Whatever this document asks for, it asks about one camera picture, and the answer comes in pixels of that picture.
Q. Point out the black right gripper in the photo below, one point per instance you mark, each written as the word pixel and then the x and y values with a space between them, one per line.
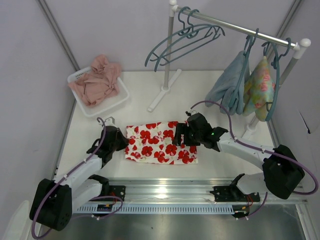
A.
pixel 185 135

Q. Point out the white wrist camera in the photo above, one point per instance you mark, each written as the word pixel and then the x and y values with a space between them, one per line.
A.
pixel 110 121
pixel 190 112

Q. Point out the teal hanger with blue garment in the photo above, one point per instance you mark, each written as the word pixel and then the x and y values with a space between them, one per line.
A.
pixel 240 75

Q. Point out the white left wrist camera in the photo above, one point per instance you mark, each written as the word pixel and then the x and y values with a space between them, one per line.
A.
pixel 110 121

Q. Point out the white slotted cable duct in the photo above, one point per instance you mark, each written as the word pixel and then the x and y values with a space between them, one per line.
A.
pixel 132 208

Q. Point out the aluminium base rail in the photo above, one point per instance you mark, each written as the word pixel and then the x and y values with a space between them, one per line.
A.
pixel 169 190

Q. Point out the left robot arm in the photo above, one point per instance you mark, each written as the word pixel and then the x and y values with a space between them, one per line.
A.
pixel 56 200

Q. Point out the pink crumpled garment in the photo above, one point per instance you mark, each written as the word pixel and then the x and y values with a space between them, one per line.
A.
pixel 98 84

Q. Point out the red poppy print skirt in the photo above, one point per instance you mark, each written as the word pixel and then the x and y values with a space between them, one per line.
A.
pixel 152 143

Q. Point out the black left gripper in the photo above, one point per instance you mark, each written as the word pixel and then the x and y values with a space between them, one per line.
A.
pixel 120 139

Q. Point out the light blue fleece garment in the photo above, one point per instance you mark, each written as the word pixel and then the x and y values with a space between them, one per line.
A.
pixel 224 90

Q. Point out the teal hanger with floral garment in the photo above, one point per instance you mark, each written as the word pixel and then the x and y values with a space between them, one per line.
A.
pixel 266 79

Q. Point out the grey corner frame post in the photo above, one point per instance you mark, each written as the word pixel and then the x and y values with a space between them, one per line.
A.
pixel 46 11

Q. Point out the pastel floral garment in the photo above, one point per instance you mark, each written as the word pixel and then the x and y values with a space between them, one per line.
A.
pixel 259 91

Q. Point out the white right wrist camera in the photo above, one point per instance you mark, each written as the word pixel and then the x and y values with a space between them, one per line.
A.
pixel 190 112

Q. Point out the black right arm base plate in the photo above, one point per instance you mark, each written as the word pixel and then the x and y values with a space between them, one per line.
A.
pixel 222 193

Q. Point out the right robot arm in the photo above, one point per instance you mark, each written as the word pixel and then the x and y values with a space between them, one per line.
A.
pixel 279 175

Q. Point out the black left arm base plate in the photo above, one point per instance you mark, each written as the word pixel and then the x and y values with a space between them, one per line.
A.
pixel 113 190

